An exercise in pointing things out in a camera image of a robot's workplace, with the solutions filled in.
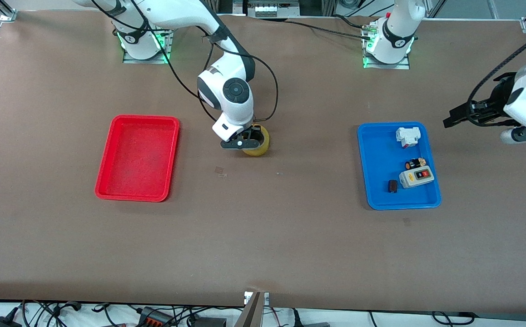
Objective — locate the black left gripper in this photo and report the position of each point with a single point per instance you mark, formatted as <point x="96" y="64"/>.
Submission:
<point x="499" y="98"/>

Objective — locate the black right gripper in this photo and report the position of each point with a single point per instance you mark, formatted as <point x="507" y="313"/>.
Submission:
<point x="255" y="135"/>

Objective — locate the yellow tape roll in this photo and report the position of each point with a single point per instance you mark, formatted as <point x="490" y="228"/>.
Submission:
<point x="263" y="147"/>

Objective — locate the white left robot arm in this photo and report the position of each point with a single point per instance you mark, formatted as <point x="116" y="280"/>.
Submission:
<point x="524" y="106"/>

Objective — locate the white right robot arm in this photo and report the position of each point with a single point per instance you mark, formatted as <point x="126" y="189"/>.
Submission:
<point x="240" y="113"/>

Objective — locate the tan tape patch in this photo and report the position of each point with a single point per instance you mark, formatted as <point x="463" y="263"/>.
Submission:
<point x="219" y="171"/>

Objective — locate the white circuit breaker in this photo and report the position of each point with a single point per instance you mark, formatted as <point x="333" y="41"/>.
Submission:
<point x="407" y="135"/>

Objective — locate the black orange push button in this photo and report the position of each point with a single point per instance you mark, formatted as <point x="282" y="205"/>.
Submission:
<point x="412" y="164"/>

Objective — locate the blue plastic tray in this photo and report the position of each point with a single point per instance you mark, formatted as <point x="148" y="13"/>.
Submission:
<point x="376" y="154"/>

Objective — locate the dark brown capacitor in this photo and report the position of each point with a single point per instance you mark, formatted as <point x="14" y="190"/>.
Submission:
<point x="393" y="186"/>

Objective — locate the red plastic tray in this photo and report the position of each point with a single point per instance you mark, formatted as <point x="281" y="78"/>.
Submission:
<point x="136" y="159"/>

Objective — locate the white socket strip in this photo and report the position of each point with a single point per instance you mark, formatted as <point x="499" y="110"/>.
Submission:
<point x="266" y="9"/>

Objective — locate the black orange power strip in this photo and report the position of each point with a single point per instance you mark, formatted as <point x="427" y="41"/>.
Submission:
<point x="154" y="318"/>

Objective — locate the black power adapter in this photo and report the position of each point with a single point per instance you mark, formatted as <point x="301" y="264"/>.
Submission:
<point x="4" y="322"/>

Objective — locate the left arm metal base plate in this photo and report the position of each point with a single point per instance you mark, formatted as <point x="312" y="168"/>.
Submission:
<point x="401" y="66"/>

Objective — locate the grey on-off switch box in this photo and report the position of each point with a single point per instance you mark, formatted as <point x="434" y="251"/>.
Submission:
<point x="415" y="178"/>

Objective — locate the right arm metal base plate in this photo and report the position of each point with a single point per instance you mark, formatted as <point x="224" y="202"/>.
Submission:
<point x="170" y="50"/>

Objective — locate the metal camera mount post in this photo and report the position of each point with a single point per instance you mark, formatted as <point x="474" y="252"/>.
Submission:
<point x="251" y="313"/>

